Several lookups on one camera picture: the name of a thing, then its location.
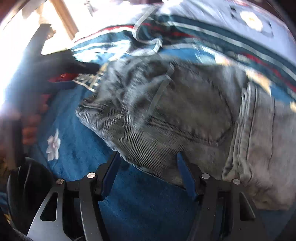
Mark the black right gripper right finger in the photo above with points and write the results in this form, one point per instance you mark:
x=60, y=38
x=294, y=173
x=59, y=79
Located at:
x=225, y=211

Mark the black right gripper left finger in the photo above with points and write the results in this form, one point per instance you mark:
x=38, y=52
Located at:
x=87, y=199

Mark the grey denim pants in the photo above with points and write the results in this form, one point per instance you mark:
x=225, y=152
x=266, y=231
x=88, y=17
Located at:
x=151, y=108

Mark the red cloth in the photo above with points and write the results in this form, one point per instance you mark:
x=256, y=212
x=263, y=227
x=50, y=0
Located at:
x=63, y=77

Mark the blue deer pattern blanket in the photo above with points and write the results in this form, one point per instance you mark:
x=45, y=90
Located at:
x=132, y=205

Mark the grey blue striped pillow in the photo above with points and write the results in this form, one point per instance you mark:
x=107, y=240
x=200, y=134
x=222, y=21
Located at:
x=226, y=31

